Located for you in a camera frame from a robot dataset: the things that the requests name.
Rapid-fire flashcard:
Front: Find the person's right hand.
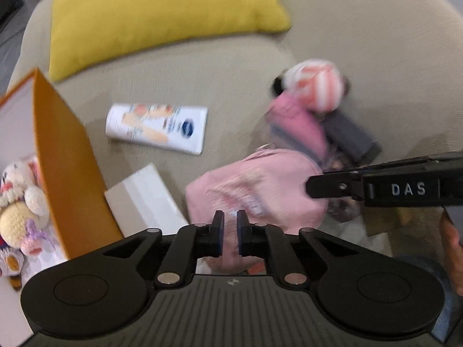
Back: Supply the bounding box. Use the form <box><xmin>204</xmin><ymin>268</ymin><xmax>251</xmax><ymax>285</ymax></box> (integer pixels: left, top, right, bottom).
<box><xmin>439</xmin><ymin>210</ymin><xmax>463</xmax><ymax>272</ymax></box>

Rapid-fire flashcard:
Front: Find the orange storage box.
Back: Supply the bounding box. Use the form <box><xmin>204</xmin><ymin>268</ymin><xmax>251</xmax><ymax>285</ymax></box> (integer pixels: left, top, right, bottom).
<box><xmin>0</xmin><ymin>67</ymin><xmax>124</xmax><ymax>347</ymax></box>

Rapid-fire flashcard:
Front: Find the small white cardboard box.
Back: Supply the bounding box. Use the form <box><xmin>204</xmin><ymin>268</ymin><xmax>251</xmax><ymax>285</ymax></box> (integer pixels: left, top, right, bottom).
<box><xmin>104</xmin><ymin>163</ymin><xmax>190</xmax><ymax>240</ymax></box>

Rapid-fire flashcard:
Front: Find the yellow pillow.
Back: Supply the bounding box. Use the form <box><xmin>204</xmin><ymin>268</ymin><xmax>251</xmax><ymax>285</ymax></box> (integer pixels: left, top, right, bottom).
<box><xmin>49</xmin><ymin>0</ymin><xmax>292</xmax><ymax>82</ymax></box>

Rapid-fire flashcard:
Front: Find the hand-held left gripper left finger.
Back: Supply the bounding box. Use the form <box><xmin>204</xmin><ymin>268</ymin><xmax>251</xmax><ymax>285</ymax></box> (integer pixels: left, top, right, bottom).
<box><xmin>101</xmin><ymin>211</ymin><xmax>225</xmax><ymax>290</ymax></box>

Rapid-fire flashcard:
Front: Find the pink doll with striped hat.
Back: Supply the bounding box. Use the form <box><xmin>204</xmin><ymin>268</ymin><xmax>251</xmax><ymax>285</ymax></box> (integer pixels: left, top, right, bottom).
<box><xmin>185</xmin><ymin>145</ymin><xmax>328</xmax><ymax>275</ymax></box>

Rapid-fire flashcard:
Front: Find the brown paper card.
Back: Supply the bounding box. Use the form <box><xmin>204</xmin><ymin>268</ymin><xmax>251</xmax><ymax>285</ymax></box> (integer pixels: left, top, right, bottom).
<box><xmin>363</xmin><ymin>206</ymin><xmax>413</xmax><ymax>237</ymax></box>

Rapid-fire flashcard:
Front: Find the cream crochet plush toy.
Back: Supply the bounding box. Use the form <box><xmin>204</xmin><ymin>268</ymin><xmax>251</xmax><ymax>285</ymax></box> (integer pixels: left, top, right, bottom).
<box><xmin>0</xmin><ymin>202</ymin><xmax>56</xmax><ymax>261</ymax></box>

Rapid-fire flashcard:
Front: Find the white lotion tube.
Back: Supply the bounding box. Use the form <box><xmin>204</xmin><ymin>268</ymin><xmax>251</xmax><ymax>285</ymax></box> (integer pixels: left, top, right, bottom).
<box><xmin>105</xmin><ymin>103</ymin><xmax>208</xmax><ymax>156</ymax></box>

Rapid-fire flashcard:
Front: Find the white fluffy plush toy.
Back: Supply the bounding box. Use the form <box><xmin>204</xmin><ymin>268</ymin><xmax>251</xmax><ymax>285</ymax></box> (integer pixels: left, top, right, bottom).
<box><xmin>0</xmin><ymin>157</ymin><xmax>50</xmax><ymax>221</ymax></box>

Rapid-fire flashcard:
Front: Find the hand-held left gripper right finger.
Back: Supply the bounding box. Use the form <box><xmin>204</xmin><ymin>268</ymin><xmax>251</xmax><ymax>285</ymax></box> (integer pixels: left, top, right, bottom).
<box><xmin>237</xmin><ymin>210</ymin><xmax>362</xmax><ymax>289</ymax></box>

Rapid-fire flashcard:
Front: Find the beige fabric sofa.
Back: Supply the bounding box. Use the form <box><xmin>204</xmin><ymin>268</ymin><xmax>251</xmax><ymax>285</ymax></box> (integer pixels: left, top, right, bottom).
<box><xmin>7</xmin><ymin>0</ymin><xmax>463</xmax><ymax>261</ymax></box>

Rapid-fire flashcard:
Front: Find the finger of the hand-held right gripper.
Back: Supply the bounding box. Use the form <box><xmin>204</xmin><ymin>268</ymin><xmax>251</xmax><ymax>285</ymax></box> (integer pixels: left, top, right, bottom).
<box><xmin>306</xmin><ymin>169</ymin><xmax>366</xmax><ymax>200</ymax></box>

